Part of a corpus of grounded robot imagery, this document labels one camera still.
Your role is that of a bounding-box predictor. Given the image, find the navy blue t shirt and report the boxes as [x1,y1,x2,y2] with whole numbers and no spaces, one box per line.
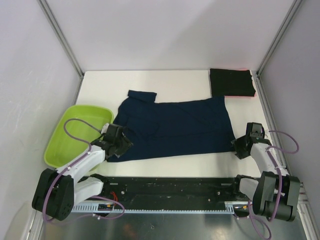
[108,90,235,163]

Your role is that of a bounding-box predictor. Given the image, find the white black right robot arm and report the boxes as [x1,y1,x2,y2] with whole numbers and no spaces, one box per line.
[230,122,301,222]

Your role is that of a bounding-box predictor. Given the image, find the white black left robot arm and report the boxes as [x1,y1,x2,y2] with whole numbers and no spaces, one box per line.
[31,123,133,222]

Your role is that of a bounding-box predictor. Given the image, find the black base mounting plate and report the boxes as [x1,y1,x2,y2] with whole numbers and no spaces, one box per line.
[88,174,258,207]

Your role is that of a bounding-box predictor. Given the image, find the green plastic bin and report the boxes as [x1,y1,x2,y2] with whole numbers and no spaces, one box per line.
[44,105,114,168]

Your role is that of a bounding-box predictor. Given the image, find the folded black t shirt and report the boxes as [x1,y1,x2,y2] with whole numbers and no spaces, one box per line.
[209,68,256,97]

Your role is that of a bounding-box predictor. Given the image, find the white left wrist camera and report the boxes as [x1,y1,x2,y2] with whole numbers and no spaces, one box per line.
[100,123,110,134]

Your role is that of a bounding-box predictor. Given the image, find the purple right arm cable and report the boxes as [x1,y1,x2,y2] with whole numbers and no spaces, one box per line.
[248,129,300,238]

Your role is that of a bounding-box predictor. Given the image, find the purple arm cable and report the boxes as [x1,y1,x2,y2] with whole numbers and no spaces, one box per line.
[42,118,126,223]
[248,129,300,238]

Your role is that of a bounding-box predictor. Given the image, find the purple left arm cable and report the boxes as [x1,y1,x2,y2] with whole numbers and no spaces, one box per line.
[42,118,126,223]

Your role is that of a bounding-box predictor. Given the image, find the grey slotted cable duct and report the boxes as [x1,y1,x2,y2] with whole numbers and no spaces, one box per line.
[71,201,235,215]

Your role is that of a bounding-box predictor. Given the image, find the right aluminium frame post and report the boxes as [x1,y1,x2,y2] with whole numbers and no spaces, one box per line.
[256,0,304,76]

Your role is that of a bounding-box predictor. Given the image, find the aluminium frame post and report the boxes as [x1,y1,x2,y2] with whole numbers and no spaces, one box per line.
[256,0,304,76]
[36,0,85,77]

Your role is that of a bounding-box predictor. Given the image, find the left aluminium frame post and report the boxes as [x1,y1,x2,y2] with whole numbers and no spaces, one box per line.
[36,0,85,77]

